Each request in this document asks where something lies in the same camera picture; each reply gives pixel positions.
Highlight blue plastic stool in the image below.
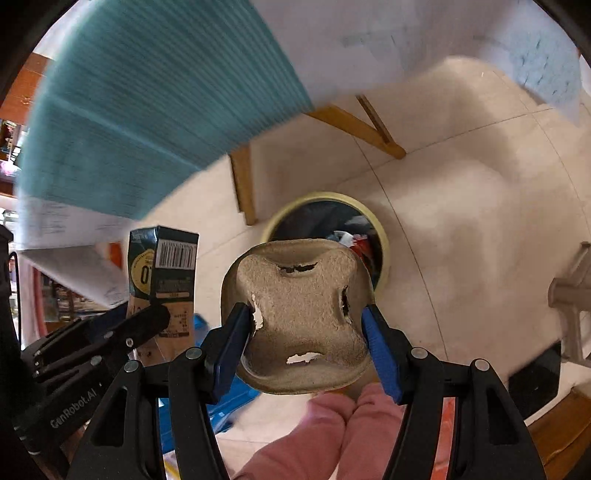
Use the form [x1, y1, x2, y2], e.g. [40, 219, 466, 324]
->
[159, 314, 259, 457]

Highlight brown pulp cup carrier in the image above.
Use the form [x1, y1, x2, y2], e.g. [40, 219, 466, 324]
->
[221, 240, 376, 397]

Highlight pink trouser legs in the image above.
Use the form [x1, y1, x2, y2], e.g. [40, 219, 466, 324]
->
[233, 392, 356, 480]

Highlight round dark trash bin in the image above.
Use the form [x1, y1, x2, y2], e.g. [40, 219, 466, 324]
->
[261, 191, 392, 296]

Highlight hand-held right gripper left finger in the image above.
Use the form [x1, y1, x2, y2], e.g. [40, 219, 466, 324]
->
[67, 302, 254, 480]

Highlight dark green carton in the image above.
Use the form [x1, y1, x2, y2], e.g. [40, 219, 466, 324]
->
[127, 225, 200, 363]

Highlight orange object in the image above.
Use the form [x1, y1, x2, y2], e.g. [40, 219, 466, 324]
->
[438, 397, 457, 480]

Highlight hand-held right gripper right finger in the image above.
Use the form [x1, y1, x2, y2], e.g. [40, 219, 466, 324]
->
[361, 305, 548, 480]

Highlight wooden table frame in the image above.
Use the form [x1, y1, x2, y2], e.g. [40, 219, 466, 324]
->
[229, 95, 407, 227]

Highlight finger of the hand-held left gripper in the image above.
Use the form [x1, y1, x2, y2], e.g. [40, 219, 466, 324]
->
[21, 304, 171, 384]

